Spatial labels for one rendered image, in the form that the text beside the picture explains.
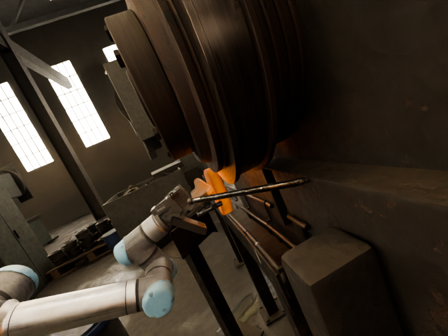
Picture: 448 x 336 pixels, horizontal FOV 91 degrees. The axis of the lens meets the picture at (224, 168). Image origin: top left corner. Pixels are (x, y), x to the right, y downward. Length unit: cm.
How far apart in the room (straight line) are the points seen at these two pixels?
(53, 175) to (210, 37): 1147
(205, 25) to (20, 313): 65
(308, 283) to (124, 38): 40
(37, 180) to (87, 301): 1137
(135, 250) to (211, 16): 60
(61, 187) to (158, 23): 1136
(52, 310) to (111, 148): 1028
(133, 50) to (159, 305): 53
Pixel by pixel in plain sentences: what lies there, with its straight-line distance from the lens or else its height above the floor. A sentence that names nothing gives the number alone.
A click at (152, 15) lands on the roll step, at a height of 117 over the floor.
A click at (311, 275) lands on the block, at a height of 80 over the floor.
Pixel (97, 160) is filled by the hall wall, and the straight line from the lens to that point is 1101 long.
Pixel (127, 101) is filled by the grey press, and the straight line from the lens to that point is 314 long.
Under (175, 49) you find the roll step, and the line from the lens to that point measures 33.
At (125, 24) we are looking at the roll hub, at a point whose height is 119.
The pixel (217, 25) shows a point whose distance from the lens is 29.
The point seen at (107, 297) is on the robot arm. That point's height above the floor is 75.
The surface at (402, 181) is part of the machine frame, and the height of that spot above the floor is 87.
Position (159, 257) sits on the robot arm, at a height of 72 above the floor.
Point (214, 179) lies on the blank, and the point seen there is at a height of 87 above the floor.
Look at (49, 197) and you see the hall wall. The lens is 1188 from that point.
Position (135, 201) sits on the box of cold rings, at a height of 61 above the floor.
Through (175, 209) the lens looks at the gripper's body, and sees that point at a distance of 67.
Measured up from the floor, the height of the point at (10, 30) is 606.
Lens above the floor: 100
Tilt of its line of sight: 10 degrees down
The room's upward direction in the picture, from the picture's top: 24 degrees counter-clockwise
